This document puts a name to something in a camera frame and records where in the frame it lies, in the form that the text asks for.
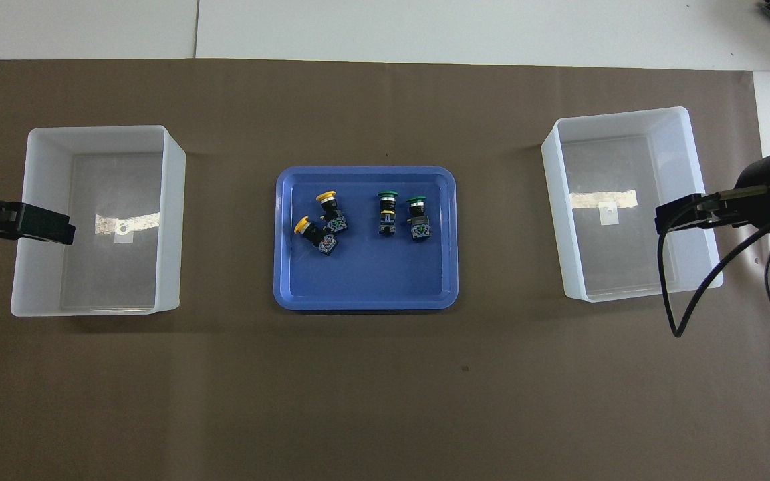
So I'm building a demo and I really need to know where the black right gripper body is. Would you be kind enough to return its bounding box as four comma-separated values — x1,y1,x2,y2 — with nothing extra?
733,154,770,229

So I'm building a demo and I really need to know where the green push button switch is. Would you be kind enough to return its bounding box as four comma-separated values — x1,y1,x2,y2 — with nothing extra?
406,196,432,241
377,191,400,237

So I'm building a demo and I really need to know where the yellow push button switch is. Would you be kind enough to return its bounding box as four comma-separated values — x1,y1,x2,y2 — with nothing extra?
316,191,350,234
293,215,339,257

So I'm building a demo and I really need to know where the translucent white plastic box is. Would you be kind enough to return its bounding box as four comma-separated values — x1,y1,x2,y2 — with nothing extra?
10,125,187,318
541,106,725,303

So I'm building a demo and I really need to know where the blue plastic tray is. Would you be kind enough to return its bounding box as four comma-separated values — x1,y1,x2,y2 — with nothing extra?
273,166,459,311

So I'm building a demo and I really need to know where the brown paper table mat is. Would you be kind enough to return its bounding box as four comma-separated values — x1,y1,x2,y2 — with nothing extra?
0,59,770,481

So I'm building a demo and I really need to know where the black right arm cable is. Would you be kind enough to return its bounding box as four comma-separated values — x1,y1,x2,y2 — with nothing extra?
657,194,770,339

